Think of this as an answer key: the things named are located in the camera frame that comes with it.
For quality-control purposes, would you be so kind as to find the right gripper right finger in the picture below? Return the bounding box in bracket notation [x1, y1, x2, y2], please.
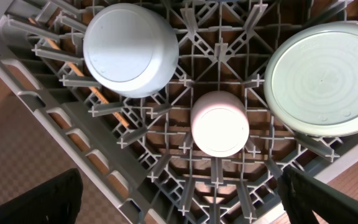
[277, 167, 358, 223]

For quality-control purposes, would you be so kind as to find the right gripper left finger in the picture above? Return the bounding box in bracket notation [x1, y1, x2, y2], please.
[0, 168, 83, 223]

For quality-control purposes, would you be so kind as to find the pink cup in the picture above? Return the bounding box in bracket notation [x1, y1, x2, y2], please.
[191, 91, 250, 157]

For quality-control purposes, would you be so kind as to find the light green saucer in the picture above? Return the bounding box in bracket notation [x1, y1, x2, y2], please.
[264, 22, 358, 136]

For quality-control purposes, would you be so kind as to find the light blue bowl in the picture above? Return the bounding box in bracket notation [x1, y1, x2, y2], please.
[83, 3, 179, 98]

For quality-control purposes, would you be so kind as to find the wooden chopstick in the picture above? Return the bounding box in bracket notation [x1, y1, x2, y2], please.
[28, 17, 130, 128]

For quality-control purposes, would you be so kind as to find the grey dishwasher rack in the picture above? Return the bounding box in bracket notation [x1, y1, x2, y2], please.
[0, 0, 358, 223]

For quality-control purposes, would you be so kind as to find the brown serving tray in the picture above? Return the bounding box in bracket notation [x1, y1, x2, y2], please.
[0, 93, 130, 224]

